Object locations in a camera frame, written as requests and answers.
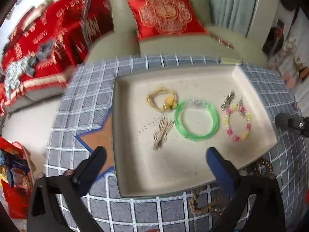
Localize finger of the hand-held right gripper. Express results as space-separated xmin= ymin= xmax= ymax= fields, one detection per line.
xmin=275 ymin=113 xmax=309 ymax=137

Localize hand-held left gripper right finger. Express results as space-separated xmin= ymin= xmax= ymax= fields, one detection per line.
xmin=205 ymin=147 xmax=288 ymax=232

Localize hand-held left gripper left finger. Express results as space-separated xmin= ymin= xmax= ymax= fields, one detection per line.
xmin=26 ymin=146 xmax=107 ymax=232

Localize shallow grey cardboard box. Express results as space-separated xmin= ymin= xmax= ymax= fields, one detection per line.
xmin=112 ymin=63 xmax=280 ymax=199

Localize pastel beaded bracelet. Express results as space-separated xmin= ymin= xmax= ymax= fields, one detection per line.
xmin=224 ymin=98 xmax=252 ymax=142

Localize green plastic bracelet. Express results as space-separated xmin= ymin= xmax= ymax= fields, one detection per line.
xmin=174 ymin=99 xmax=219 ymax=142

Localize silver hair clip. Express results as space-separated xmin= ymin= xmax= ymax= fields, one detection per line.
xmin=220 ymin=89 xmax=236 ymax=110

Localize beige hair clip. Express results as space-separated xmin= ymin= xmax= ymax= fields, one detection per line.
xmin=152 ymin=115 xmax=173 ymax=151

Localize yellow cord bracelet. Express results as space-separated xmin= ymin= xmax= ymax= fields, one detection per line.
xmin=146 ymin=88 xmax=178 ymax=113

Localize pink flower decorations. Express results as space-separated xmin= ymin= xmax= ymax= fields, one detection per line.
xmin=267 ymin=36 xmax=309 ymax=91

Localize grey checked tablecloth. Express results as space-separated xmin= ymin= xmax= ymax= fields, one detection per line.
xmin=43 ymin=54 xmax=309 ymax=232

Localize red gift bags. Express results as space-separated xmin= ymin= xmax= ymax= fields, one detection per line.
xmin=0 ymin=137 xmax=37 ymax=221

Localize grey-green armchair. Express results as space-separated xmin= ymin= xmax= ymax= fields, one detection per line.
xmin=86 ymin=0 xmax=243 ymax=66

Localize pile of grey clothes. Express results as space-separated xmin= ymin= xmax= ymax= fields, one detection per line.
xmin=4 ymin=41 xmax=54 ymax=91

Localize pale green curtain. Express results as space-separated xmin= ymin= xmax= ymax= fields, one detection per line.
xmin=200 ymin=0 xmax=262 ymax=37

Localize red printed blanket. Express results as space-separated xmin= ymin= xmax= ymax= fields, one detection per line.
xmin=0 ymin=0 xmax=114 ymax=113

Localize gooseneck phone holder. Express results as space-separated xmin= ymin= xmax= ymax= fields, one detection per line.
xmin=81 ymin=0 xmax=97 ymax=50

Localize red embroidered cushion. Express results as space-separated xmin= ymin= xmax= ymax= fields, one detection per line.
xmin=126 ymin=0 xmax=209 ymax=41

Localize braided brown bracelet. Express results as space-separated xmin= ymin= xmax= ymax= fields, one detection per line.
xmin=189 ymin=188 xmax=224 ymax=217

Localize dark brown beaded bracelet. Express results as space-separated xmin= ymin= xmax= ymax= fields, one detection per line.
xmin=248 ymin=158 xmax=275 ymax=177

